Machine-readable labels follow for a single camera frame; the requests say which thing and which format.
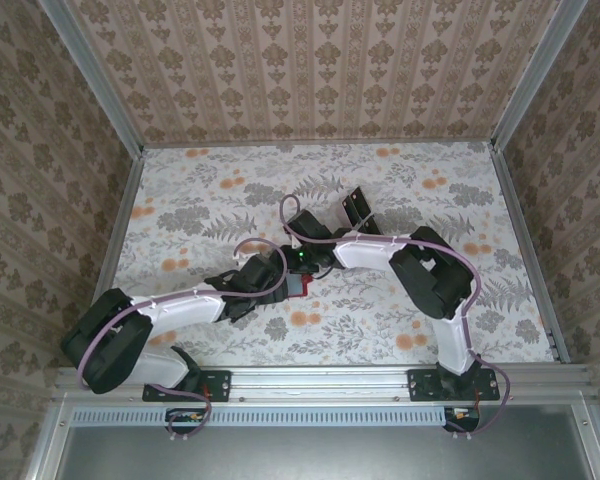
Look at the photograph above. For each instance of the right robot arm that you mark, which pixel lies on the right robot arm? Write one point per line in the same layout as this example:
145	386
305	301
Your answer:
365	252

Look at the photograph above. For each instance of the aluminium corner post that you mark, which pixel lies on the aluminium corner post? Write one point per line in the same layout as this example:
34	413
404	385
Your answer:
94	75
536	75

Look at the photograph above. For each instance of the black credit card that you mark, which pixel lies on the black credit card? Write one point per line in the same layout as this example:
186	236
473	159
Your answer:
350	211
375	227
366	231
361	202

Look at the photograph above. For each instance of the floral tablecloth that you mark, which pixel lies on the floral tablecloth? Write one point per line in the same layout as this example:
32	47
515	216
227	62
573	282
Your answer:
380	340

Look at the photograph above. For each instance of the thin aluminium end rail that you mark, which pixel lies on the thin aluminium end rail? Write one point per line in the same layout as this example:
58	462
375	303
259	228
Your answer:
320	144

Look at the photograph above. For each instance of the aluminium side rail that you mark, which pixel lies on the aluminium side rail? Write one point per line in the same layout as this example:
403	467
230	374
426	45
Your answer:
521	225
115	240

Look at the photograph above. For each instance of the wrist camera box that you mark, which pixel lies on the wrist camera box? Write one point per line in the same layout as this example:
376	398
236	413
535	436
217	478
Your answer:
294	243
239	257

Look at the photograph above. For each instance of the grey metal panel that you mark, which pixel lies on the grey metal panel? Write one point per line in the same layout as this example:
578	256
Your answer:
330	455

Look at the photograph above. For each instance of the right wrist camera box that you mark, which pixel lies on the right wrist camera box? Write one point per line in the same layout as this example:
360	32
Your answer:
294	243

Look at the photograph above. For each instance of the red leather card holder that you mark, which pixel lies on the red leather card holder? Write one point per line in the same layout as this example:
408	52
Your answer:
296	286

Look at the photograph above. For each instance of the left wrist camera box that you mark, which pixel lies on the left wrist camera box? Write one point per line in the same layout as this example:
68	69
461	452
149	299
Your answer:
239	257

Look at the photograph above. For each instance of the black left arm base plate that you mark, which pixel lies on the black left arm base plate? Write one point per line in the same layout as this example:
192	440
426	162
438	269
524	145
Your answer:
220	385

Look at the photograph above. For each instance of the aluminium mounting rail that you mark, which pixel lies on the aluminium mounting rail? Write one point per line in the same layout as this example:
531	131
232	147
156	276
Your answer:
320	382

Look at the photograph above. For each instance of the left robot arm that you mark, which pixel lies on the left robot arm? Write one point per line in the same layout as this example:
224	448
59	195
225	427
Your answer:
185	310

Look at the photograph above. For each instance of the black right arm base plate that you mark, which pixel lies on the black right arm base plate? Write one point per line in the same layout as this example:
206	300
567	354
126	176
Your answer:
420	385

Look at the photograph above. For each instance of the aluminium frame bar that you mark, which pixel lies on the aluminium frame bar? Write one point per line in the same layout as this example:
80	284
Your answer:
592	440
45	440

